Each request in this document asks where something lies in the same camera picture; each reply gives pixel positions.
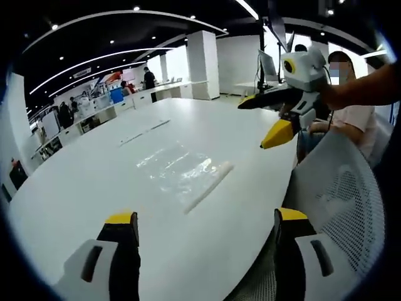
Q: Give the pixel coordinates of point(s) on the computer monitor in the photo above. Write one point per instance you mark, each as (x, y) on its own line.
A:
(267, 64)

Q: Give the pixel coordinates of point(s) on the long white counter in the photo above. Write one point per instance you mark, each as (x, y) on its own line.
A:
(166, 91)

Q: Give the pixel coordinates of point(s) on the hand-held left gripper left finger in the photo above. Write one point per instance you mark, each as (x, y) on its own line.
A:
(119, 238)

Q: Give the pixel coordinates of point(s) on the white square pillar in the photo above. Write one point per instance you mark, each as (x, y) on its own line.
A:
(203, 66)

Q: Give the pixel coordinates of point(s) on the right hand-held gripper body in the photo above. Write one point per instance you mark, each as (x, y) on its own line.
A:
(308, 73)

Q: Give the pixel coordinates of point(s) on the white mesh office chair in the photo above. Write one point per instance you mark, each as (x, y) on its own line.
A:
(344, 194)

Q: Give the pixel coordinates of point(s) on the blue box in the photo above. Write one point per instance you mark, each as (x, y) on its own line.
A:
(116, 97)

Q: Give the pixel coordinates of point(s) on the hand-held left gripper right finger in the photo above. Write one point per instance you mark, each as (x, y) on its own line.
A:
(291, 232)

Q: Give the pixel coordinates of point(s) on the clear plastic bag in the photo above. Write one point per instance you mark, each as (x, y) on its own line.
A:
(175, 169)

